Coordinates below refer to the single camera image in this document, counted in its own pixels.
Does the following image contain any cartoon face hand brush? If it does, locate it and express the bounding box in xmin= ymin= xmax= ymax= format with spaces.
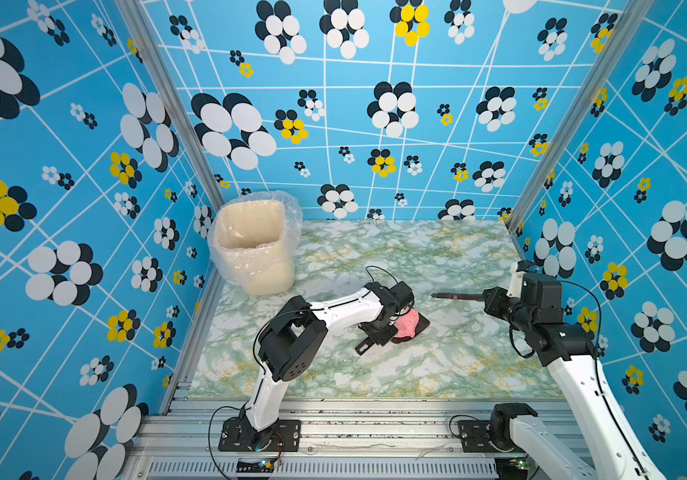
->
xmin=431 ymin=292 xmax=485 ymax=302

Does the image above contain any black dustpan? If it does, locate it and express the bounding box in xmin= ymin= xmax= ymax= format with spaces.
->
xmin=391 ymin=309 xmax=431 ymax=344

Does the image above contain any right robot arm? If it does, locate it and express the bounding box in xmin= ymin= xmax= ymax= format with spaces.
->
xmin=483 ymin=270 xmax=663 ymax=479

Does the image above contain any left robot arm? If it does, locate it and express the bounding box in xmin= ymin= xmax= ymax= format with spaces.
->
xmin=238 ymin=281 xmax=415 ymax=449

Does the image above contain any pink paper scrap right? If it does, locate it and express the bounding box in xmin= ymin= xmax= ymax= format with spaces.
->
xmin=391 ymin=309 xmax=419 ymax=343

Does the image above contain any beige trash bin with liner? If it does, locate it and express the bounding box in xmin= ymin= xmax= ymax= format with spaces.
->
xmin=208 ymin=191 xmax=304 ymax=296

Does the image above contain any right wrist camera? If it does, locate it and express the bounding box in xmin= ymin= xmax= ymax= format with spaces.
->
xmin=507 ymin=260 xmax=535 ymax=298

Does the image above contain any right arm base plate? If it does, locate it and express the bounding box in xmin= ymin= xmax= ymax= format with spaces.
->
xmin=457 ymin=420 xmax=525 ymax=455

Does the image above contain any aluminium frame rail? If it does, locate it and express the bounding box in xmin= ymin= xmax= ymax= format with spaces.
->
xmin=124 ymin=396 xmax=591 ymax=479

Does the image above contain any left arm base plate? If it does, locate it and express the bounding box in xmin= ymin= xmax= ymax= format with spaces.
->
xmin=218 ymin=417 xmax=302 ymax=453

